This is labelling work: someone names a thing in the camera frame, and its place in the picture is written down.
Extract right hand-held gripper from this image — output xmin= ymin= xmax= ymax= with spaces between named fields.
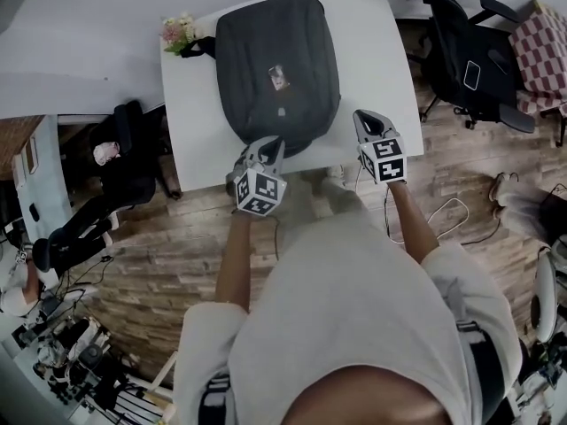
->
xmin=353 ymin=110 xmax=408 ymax=186

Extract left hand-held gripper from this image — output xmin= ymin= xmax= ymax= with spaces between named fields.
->
xmin=225 ymin=135 xmax=288 ymax=218

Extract dark grey backpack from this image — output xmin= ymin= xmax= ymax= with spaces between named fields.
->
xmin=179 ymin=0 xmax=343 ymax=158

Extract person's right forearm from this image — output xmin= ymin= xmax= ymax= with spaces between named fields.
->
xmin=387 ymin=180 xmax=439 ymax=266

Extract person's left forearm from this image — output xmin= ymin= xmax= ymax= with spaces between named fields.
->
xmin=214 ymin=212 xmax=259 ymax=316

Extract white table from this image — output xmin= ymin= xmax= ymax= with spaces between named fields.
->
xmin=159 ymin=0 xmax=424 ymax=194

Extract person's beige trousers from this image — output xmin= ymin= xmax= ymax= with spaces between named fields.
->
xmin=309 ymin=177 xmax=371 ymax=223

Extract white-edged smartphone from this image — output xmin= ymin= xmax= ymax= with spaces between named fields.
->
xmin=462 ymin=59 xmax=483 ymax=91

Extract pink flower plant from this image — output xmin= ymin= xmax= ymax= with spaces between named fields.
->
xmin=159 ymin=12 xmax=198 ymax=57

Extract pink white cloth bundle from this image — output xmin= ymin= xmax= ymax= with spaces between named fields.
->
xmin=93 ymin=141 xmax=121 ymax=166

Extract person's light grey shirt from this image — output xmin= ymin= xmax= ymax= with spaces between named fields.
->
xmin=173 ymin=212 xmax=524 ymax=425

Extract pink checkered cloth table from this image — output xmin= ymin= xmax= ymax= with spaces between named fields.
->
xmin=508 ymin=0 xmax=567 ymax=119

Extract light blue desk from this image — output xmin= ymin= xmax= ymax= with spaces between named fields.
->
xmin=12 ymin=113 xmax=74 ymax=250

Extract white cable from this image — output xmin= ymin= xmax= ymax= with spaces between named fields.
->
xmin=425 ymin=197 xmax=470 ymax=242

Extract black harness strap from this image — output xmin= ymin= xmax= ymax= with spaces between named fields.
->
xmin=455 ymin=321 xmax=507 ymax=425
xmin=201 ymin=372 xmax=231 ymax=425

